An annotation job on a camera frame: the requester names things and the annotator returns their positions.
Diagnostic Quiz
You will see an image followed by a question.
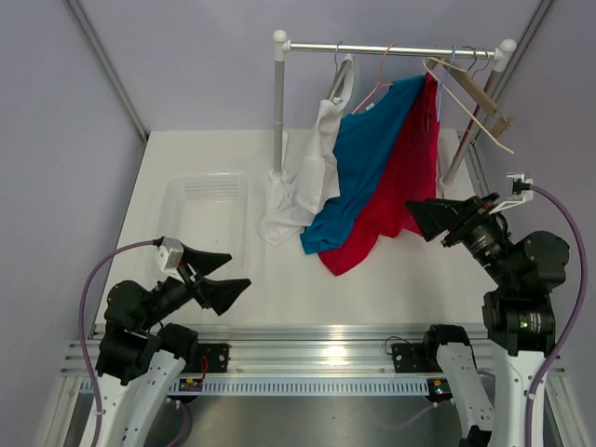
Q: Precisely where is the white t shirt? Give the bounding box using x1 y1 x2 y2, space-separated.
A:
258 55 359 247

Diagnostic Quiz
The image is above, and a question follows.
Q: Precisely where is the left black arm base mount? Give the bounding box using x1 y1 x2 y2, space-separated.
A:
194 343 230 374

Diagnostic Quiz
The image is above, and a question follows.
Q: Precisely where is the pink wire hanger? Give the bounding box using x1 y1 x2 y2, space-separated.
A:
352 42 399 115

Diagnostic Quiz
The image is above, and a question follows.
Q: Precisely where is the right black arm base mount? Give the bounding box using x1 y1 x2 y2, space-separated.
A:
391 343 441 373

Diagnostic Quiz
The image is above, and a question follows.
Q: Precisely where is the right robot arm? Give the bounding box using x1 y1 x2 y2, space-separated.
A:
406 194 569 446

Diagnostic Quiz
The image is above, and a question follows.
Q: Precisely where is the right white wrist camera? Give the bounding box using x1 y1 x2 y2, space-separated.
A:
490 173 534 214

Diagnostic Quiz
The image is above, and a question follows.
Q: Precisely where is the blue t shirt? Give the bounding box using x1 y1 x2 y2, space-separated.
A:
300 75 425 255

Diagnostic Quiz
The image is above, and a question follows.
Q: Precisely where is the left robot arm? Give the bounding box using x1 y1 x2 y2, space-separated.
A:
80 237 251 446

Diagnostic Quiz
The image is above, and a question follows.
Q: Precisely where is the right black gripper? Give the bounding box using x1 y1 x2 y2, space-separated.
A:
406 192 518 289

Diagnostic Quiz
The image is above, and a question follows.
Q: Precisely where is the aluminium rail frame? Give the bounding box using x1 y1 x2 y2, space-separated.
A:
60 323 567 378

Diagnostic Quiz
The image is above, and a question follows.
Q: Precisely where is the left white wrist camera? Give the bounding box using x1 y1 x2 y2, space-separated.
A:
155 237 183 281

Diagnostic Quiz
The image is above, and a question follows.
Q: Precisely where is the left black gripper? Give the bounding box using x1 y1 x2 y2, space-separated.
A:
139 243 251 331

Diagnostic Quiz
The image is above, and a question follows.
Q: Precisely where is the white metal clothes rack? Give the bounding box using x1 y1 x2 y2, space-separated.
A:
273 30 517 175

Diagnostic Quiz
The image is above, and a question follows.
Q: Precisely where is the light blue wire hanger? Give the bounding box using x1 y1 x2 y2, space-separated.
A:
437 46 457 122

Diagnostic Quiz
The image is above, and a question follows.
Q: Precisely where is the white slotted cable duct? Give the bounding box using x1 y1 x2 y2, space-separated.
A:
167 377 429 397

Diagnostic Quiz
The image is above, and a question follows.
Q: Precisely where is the red t shirt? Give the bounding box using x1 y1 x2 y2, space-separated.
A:
318 74 440 277

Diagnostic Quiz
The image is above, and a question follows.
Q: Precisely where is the clear plastic basket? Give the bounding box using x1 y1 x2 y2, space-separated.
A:
154 171 252 279

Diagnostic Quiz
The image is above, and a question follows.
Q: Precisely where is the grey hanger with white shirt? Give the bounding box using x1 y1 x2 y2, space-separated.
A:
327 53 356 105

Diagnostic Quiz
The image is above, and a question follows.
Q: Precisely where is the wooden hanger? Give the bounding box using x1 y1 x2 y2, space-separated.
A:
427 57 512 139

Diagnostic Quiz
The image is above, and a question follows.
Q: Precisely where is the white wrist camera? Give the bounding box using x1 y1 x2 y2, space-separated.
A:
490 173 534 214
155 237 183 281

